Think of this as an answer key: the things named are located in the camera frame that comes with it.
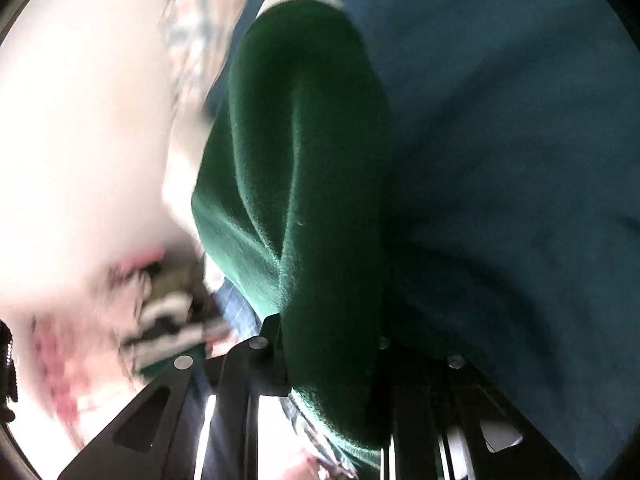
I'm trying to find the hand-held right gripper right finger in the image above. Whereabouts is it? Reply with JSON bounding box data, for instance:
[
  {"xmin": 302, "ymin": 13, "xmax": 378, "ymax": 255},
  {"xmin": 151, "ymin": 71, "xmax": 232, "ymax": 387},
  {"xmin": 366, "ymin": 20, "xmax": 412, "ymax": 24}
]
[{"xmin": 379, "ymin": 335, "xmax": 578, "ymax": 480}]

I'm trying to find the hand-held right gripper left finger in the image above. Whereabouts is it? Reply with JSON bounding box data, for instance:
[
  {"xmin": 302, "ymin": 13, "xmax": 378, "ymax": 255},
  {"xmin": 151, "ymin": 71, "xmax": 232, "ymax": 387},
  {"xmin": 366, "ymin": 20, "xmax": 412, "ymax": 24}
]
[{"xmin": 57, "ymin": 312, "xmax": 292, "ymax": 480}]

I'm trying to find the green and cream varsity jacket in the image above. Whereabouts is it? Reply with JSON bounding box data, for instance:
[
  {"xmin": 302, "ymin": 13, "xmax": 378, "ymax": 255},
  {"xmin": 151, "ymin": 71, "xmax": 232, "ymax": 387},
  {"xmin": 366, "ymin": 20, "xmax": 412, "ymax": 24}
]
[{"xmin": 191, "ymin": 0, "xmax": 397, "ymax": 467}]

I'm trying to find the clothes rack with hanging clothes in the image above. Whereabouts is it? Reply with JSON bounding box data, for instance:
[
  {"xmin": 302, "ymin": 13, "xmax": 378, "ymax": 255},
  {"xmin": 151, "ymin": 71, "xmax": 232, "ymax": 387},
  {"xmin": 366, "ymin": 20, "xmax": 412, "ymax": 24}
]
[{"xmin": 117, "ymin": 252, "xmax": 233, "ymax": 378}]

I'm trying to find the plaid blanket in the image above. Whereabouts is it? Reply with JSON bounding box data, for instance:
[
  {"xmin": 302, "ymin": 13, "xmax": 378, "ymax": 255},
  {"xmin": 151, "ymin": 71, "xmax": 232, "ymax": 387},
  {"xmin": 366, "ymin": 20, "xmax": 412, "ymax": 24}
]
[{"xmin": 157, "ymin": 0, "xmax": 257, "ymax": 111}]

